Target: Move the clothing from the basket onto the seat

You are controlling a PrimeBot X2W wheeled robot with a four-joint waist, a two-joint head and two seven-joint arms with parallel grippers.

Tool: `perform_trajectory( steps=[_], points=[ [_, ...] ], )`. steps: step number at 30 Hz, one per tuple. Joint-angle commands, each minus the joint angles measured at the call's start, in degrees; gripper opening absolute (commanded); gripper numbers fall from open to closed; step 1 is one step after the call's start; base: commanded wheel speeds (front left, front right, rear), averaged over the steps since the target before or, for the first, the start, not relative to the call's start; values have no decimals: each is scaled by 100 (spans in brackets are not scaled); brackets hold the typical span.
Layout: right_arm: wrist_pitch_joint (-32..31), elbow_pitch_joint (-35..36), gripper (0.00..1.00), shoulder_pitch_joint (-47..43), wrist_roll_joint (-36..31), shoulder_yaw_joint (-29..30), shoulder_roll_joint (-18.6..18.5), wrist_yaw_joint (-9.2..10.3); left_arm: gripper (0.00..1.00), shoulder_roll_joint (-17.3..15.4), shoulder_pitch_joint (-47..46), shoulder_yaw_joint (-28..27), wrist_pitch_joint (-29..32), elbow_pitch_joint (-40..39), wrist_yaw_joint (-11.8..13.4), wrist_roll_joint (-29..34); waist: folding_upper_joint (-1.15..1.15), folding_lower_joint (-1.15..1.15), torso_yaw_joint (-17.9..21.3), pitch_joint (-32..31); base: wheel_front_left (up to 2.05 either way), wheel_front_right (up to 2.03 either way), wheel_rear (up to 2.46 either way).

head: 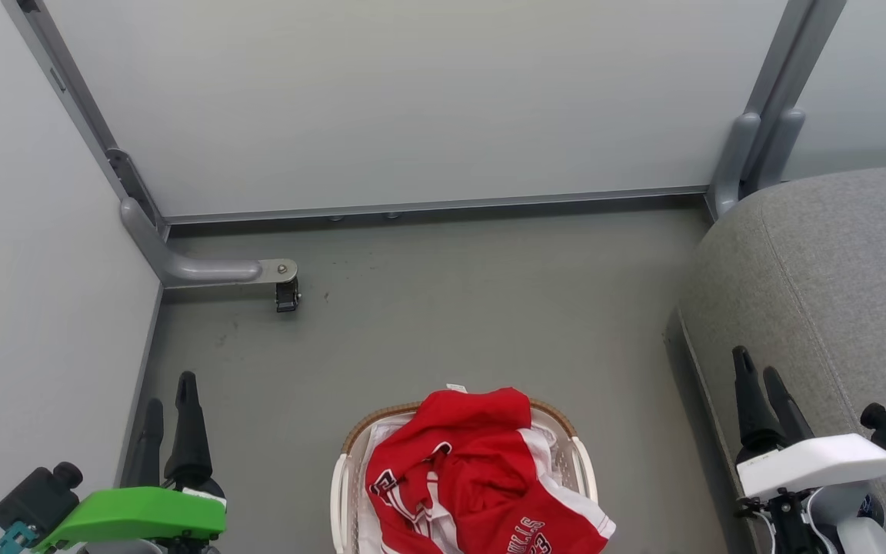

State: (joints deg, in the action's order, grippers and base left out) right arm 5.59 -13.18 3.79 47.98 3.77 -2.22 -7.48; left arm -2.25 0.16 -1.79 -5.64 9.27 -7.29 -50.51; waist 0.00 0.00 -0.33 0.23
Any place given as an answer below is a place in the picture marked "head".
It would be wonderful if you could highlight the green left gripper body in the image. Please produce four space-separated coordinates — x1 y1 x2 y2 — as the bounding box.
32 486 227 554

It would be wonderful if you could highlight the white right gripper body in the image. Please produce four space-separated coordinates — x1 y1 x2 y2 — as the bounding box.
735 433 886 501

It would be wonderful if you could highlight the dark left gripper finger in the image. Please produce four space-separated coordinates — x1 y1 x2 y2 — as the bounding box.
122 398 165 489
164 372 226 499

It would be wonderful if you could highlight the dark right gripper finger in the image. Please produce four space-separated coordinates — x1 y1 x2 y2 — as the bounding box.
763 366 817 447
732 346 788 464

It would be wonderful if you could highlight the red and white jersey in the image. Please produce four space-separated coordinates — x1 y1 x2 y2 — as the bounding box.
365 385 618 554

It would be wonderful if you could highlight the grey fabric sofa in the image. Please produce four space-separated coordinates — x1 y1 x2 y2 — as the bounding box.
678 164 886 554

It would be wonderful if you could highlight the white wicker-rimmed laundry basket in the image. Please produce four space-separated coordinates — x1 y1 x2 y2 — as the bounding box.
330 396 599 554

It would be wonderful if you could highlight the grey metal partition foot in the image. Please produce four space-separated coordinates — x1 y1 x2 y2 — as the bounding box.
120 198 298 290

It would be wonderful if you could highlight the teal cable connector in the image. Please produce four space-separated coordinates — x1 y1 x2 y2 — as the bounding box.
0 521 38 554

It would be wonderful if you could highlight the grey partition post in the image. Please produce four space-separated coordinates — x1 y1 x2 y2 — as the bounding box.
704 0 848 221
1 0 171 232

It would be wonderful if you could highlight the grey partition bottom rail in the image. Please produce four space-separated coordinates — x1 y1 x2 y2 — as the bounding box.
162 185 709 226

